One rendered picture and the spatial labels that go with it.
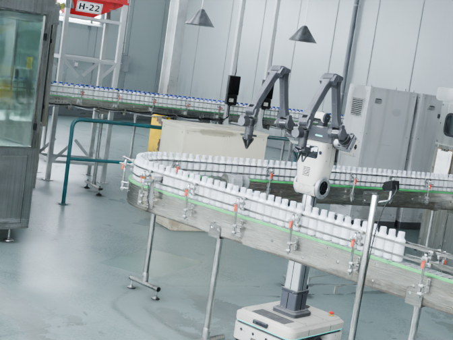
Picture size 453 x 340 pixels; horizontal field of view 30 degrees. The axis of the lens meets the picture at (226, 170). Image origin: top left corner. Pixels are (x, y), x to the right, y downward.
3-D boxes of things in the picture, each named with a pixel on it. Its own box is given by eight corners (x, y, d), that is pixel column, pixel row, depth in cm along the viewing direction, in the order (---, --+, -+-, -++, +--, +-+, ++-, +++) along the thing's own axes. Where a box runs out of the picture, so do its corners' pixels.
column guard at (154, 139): (144, 152, 1622) (152, 94, 1607) (159, 152, 1651) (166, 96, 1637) (158, 155, 1596) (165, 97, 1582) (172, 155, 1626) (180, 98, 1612)
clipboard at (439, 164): (433, 177, 892) (438, 146, 887) (448, 181, 872) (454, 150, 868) (430, 177, 889) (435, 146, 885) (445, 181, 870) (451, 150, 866)
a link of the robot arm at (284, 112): (293, 64, 581) (281, 63, 587) (281, 66, 571) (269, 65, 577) (293, 128, 590) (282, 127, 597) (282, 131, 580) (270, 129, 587)
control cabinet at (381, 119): (372, 220, 1206) (394, 87, 1181) (395, 229, 1163) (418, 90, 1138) (325, 218, 1165) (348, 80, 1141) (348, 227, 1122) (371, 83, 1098)
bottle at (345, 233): (351, 245, 492) (355, 218, 490) (344, 245, 488) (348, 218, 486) (343, 243, 497) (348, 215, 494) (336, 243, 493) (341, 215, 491)
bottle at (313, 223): (305, 233, 507) (309, 207, 505) (309, 233, 512) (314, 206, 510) (313, 236, 504) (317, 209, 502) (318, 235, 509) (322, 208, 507)
